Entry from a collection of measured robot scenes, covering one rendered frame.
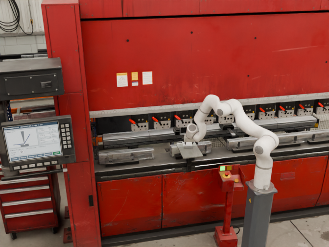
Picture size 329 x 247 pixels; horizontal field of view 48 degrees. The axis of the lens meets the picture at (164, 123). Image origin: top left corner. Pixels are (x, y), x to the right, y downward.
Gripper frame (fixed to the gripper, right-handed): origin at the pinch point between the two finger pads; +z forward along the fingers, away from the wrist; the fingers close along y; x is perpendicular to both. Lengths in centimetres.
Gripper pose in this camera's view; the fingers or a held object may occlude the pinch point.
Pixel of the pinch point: (188, 142)
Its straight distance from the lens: 336.3
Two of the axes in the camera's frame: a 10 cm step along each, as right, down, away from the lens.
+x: 0.4, 9.0, -4.2
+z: -0.3, 4.3, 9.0
